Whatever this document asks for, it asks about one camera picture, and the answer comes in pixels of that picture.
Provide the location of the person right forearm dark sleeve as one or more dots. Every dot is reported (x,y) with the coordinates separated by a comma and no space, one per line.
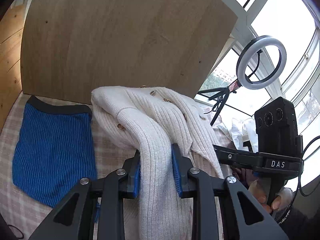
(295,224)

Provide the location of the black tripod stand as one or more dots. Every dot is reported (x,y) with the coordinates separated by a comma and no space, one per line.
(220,95)

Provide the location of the pine wood panel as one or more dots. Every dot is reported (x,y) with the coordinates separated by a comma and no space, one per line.
(12,25)

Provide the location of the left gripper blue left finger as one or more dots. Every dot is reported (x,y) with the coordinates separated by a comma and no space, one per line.
(93,203)

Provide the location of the blue striped knit garment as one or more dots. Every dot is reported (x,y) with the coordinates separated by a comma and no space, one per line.
(54,150)

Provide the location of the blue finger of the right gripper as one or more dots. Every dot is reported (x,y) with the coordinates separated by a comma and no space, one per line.
(238,158)

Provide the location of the light wooden board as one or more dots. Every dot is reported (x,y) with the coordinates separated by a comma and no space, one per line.
(70,47)

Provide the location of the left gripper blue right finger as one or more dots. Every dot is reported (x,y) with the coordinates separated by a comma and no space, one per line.
(221,205)

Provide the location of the black camera box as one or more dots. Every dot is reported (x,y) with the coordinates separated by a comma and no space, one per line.
(276,127)

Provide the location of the pink plaid blanket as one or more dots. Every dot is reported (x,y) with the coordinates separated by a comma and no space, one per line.
(18,207)

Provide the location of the brown garment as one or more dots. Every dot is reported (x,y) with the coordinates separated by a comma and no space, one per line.
(245,176)

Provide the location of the black power adapter with cable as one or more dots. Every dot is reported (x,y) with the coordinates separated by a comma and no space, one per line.
(16,231)

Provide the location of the cream knit cardigan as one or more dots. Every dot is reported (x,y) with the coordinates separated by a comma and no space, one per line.
(150,120)

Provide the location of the person right hand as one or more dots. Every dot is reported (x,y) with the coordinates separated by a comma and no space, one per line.
(258,189)

